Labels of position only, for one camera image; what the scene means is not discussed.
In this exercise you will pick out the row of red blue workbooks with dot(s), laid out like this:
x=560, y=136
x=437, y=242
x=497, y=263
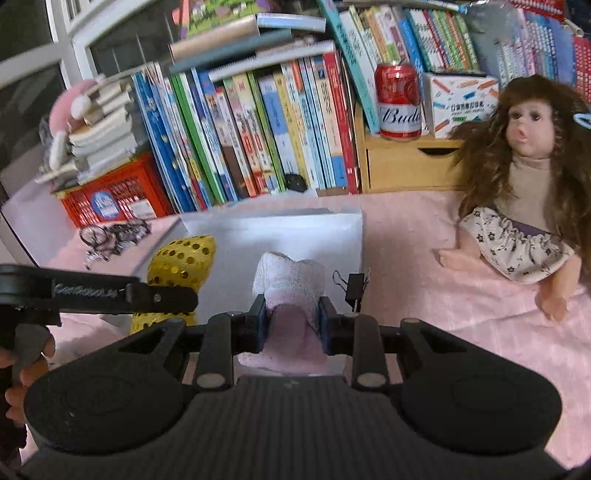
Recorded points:
x=545, y=46

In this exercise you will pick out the row of upright books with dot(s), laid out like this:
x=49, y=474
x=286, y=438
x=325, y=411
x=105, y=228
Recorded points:
x=258, y=138

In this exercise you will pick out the pink fluffy cloth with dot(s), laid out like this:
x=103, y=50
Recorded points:
x=291, y=281

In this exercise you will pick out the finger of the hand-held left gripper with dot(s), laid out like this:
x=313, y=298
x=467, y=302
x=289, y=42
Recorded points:
x=161, y=299

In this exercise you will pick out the pile of flat notebooks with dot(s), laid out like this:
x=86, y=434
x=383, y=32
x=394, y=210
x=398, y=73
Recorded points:
x=240, y=50

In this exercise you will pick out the yellow sequin pouch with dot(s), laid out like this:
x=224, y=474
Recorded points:
x=184, y=258

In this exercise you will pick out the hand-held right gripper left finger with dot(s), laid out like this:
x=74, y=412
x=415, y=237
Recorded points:
x=260, y=325

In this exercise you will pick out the brown-haired doll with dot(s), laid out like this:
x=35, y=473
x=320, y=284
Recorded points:
x=526, y=175

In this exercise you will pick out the colourful picture box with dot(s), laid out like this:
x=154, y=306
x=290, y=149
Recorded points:
x=212, y=16

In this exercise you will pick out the black model bicycle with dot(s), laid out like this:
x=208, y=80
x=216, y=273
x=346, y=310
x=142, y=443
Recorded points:
x=122, y=230

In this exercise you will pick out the small silver metal toy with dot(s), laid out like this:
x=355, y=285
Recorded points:
x=97, y=258

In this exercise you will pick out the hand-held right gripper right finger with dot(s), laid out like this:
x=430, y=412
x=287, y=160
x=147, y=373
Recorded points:
x=324, y=325

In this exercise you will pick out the black binder clip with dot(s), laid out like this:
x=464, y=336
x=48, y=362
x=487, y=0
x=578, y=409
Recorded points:
x=355, y=286

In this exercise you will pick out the person's left hand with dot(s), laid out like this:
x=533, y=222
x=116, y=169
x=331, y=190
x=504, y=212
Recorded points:
x=16, y=404

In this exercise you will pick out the red beer can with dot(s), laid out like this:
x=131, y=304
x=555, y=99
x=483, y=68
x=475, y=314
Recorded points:
x=399, y=101

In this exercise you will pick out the wooden drawer box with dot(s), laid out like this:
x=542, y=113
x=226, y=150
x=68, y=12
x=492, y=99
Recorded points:
x=406, y=166

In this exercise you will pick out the pink plush toy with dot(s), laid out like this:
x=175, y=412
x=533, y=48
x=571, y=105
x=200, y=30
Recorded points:
x=64, y=108

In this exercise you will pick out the red plastic crate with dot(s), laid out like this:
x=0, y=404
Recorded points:
x=124, y=184

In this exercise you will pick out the row of slim colourful books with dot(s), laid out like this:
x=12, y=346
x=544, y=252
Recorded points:
x=415, y=32

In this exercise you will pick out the white printed carton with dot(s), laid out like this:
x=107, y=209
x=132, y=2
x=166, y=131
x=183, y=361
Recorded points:
x=461, y=106

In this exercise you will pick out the stack of worn books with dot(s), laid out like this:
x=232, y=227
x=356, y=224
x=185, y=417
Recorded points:
x=101, y=134

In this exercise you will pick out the clear plastic bag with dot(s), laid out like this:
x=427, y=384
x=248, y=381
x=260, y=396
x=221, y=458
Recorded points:
x=494, y=41

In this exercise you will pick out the silver cardboard box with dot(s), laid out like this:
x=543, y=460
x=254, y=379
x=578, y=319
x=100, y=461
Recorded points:
x=286, y=230

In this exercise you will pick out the black mini bag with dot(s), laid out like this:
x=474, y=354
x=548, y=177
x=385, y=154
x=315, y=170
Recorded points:
x=295, y=183

